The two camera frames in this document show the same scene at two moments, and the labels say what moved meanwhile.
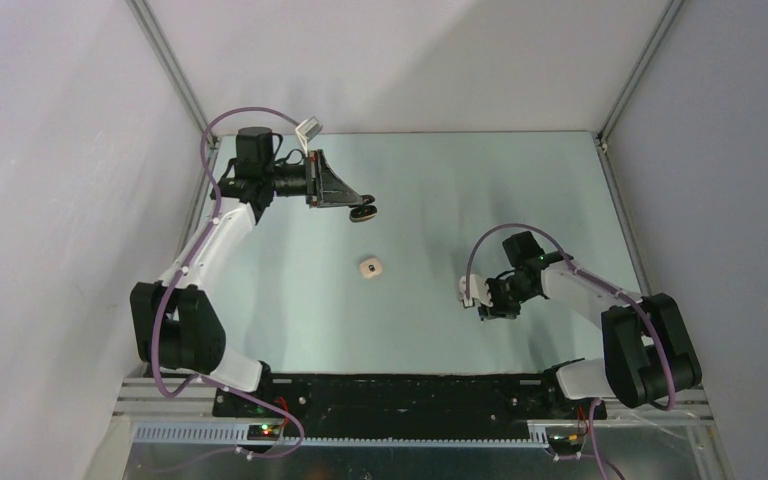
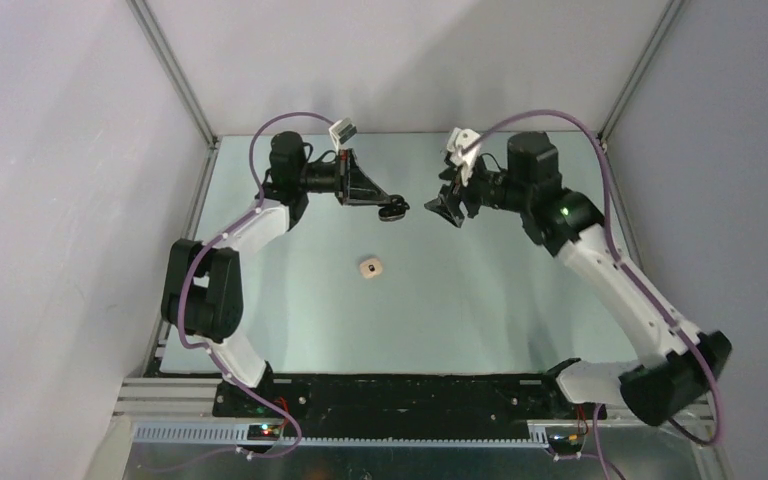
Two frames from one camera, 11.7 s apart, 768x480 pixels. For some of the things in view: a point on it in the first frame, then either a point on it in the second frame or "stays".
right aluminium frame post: x=639 y=70 stays
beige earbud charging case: x=370 y=268 stays
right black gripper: x=497 y=310 -> x=447 y=205
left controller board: x=263 y=432 stays
